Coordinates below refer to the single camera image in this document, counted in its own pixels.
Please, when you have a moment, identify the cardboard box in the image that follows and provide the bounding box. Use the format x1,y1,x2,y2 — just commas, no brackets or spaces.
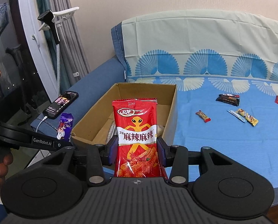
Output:
72,83,177,147

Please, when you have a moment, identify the purple candy bar wrapper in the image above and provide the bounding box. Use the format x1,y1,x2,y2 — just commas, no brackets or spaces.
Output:
56,113,74,142

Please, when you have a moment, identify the small red gold snack bar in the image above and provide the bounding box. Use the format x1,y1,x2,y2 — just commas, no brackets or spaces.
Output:
195,110,211,122

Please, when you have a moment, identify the red spicy snack bag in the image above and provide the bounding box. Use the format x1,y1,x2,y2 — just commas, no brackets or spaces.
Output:
112,98,167,178

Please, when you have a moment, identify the light blue stick pack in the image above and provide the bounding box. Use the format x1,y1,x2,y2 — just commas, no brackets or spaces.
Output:
227,110,247,123

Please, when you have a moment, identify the black chocolate bar wrapper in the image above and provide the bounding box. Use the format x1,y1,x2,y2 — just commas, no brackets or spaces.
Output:
216,94,240,107

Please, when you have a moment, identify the yellow snack pack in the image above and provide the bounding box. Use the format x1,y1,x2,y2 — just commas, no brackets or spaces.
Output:
236,108,259,126

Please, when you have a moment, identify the silver white stick snack pack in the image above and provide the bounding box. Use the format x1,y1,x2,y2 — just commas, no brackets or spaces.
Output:
106,120,117,143

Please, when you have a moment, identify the black smartphone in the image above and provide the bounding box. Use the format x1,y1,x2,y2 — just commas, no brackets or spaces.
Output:
42,91,79,119

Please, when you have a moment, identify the grey curtain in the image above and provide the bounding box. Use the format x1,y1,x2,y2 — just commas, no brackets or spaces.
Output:
37,0,90,91

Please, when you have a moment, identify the blue fan pattern sofa cover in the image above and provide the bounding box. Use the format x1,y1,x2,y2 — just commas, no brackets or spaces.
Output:
121,10,278,188

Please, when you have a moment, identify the white phone holder clamp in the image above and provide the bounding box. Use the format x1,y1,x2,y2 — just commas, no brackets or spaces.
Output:
37,7,80,96

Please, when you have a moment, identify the white charging cable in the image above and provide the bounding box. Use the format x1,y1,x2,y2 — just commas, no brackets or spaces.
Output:
35,115,60,134

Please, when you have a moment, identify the white window frame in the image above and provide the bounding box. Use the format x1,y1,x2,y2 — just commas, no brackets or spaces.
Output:
18,0,57,102

